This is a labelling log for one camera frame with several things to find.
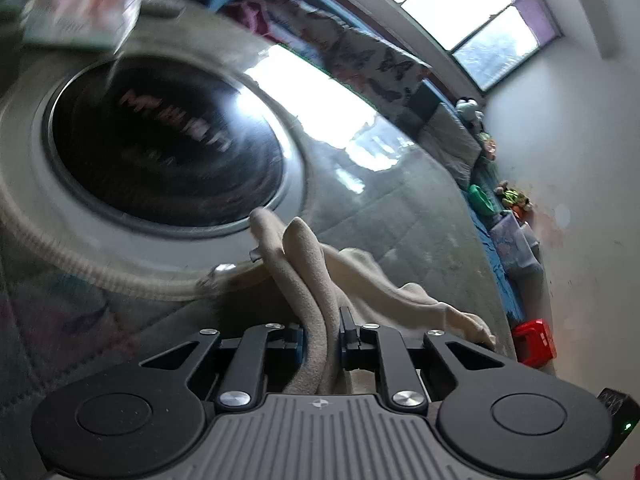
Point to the green plastic bowl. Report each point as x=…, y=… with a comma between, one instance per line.
x=480, y=202

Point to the grey square cushion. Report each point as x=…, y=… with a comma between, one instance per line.
x=447, y=140

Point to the small plush toys pile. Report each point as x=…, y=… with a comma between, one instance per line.
x=512, y=199

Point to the red plastic stool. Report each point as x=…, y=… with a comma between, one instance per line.
x=533, y=343

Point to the blue corner sofa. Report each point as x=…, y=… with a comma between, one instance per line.
x=424, y=103

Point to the magenta crumpled garment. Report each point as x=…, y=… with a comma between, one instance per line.
x=250, y=14

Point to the flat butterfly print cushion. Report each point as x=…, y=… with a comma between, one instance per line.
x=312, y=33

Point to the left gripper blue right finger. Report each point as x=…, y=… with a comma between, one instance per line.
x=349, y=340

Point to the panda plush toy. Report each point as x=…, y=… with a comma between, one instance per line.
x=470, y=111

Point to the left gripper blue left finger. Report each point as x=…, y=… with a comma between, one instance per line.
x=299, y=339

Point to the pink white tissue pack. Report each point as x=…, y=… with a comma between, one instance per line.
x=98, y=25

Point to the clear plastic storage box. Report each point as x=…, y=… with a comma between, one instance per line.
x=514, y=251

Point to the window with green frame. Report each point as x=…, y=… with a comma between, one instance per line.
x=473, y=45

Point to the upright butterfly print cushion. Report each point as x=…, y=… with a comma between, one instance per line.
x=383, y=75

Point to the round black stove inset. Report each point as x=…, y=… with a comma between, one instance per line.
x=138, y=172

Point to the cream long-sleeve shirt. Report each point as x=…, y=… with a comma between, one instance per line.
x=317, y=280

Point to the grey remote control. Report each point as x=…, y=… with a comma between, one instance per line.
x=165, y=9

